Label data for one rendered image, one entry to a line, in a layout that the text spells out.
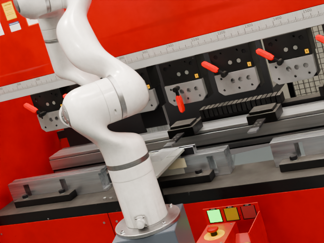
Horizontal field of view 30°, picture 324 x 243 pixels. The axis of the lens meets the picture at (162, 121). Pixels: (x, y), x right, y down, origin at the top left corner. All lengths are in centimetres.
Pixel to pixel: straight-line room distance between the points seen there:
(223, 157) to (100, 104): 81
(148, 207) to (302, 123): 96
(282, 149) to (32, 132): 137
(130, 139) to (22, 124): 146
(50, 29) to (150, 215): 69
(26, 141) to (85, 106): 149
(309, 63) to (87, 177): 104
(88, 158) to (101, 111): 129
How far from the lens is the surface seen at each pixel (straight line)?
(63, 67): 199
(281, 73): 208
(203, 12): 211
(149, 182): 163
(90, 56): 164
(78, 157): 286
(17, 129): 298
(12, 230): 274
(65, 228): 256
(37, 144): 308
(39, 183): 269
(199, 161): 229
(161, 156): 229
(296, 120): 242
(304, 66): 207
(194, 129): 251
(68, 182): 261
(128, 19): 223
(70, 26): 169
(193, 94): 219
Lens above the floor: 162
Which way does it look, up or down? 13 degrees down
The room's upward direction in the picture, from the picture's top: 17 degrees counter-clockwise
